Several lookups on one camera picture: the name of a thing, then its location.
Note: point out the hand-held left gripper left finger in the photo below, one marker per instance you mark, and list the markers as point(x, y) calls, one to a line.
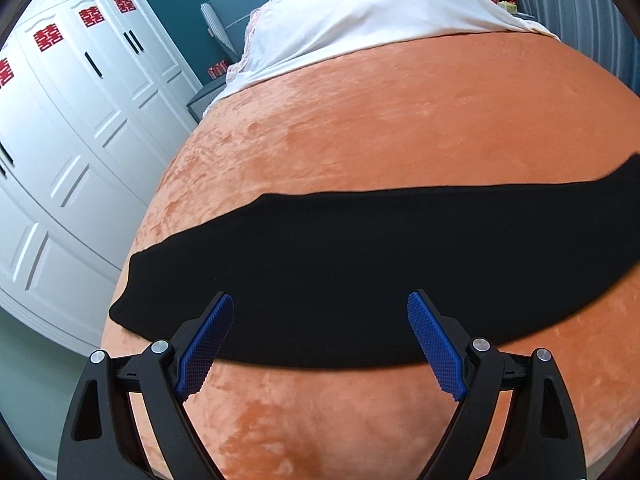
point(207, 345)

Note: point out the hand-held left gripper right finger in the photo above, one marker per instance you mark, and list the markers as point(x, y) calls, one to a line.
point(435, 345)

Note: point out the black pants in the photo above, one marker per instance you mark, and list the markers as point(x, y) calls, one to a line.
point(325, 260)

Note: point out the orange plush blanket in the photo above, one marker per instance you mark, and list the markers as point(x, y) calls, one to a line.
point(400, 125)

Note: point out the white wardrobe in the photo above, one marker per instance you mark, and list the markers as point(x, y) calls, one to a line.
point(75, 160)

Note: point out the grey-blue nightstand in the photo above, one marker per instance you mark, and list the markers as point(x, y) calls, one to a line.
point(202, 102)

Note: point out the blue bed headboard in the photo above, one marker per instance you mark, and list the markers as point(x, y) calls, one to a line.
point(225, 15)

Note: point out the red wardrobe sticker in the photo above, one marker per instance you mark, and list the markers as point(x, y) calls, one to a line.
point(91, 16)
point(46, 40)
point(4, 72)
point(125, 4)

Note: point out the yellow-green box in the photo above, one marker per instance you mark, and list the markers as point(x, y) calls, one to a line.
point(507, 7)

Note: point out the grey-blue curtain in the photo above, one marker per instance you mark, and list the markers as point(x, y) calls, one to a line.
point(575, 10)

